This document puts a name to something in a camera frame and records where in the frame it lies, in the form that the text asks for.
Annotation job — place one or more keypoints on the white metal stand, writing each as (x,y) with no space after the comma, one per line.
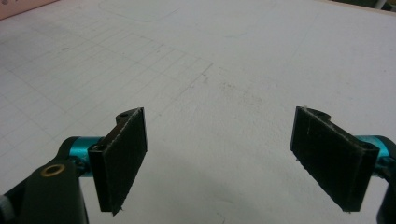
(381,3)

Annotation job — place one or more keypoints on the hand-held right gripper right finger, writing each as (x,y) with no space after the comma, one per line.
(331,158)

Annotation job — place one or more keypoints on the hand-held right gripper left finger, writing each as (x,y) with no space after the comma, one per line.
(123,161)

